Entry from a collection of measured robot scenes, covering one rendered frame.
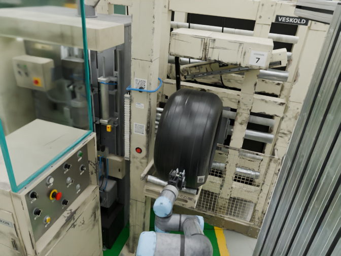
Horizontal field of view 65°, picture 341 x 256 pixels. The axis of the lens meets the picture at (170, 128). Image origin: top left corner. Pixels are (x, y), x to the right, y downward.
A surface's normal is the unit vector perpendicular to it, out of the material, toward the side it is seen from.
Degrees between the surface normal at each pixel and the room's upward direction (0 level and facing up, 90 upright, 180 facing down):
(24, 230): 90
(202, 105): 22
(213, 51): 90
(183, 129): 54
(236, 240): 0
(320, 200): 90
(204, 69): 90
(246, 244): 0
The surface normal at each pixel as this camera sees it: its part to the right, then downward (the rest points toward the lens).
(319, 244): -1.00, -0.05
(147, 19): -0.30, 0.43
